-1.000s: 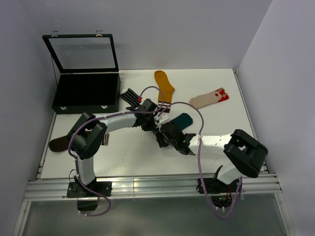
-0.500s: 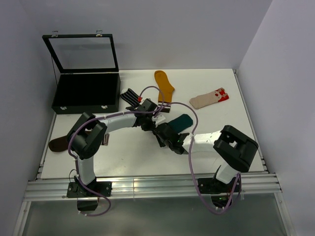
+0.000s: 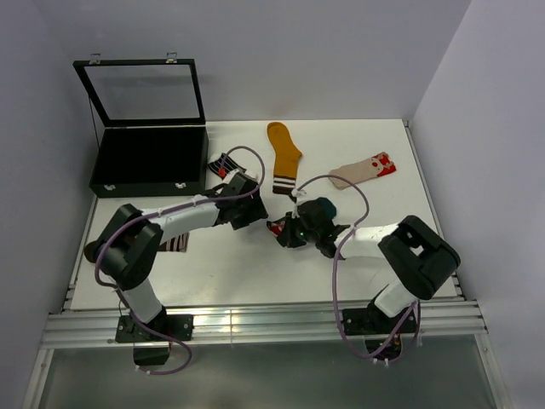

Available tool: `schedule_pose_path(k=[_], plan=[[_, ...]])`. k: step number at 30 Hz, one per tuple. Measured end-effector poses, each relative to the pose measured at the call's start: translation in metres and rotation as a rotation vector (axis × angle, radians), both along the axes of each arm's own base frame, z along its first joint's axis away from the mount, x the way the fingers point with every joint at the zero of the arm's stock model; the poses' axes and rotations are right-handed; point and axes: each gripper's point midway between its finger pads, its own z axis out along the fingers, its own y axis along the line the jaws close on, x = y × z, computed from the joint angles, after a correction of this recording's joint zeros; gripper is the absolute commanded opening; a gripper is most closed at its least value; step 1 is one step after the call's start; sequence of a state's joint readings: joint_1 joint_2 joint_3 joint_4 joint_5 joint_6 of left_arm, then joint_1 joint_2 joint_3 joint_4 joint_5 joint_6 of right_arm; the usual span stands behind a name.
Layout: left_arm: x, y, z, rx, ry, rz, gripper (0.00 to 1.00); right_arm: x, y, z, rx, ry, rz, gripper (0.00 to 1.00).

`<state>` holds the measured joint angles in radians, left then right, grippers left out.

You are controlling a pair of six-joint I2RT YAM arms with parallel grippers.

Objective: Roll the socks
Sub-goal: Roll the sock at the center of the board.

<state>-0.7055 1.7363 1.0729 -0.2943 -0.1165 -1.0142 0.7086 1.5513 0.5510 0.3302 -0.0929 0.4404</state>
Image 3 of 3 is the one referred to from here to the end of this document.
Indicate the black white striped ankle sock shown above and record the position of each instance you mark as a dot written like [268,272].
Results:
[222,165]

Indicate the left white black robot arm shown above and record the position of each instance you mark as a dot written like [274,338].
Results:
[127,248]

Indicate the beige red reindeer sock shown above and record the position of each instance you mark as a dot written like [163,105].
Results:
[373,167]

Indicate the brown pink striped sock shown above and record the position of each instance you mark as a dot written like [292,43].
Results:
[177,244]

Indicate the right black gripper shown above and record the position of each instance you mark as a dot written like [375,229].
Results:
[288,236]

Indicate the mustard yellow striped sock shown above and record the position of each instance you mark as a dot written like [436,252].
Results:
[286,161]

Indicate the black glass-lid display box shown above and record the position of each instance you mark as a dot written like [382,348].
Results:
[155,142]

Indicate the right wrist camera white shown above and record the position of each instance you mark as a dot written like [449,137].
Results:
[298,195]

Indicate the aluminium mounting rail frame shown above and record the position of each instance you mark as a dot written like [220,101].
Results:
[244,289]

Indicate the teal sock with red heel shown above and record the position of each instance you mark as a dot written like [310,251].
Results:
[311,219]

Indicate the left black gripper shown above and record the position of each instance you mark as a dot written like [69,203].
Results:
[256,212]

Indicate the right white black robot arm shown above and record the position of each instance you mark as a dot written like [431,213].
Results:
[420,259]

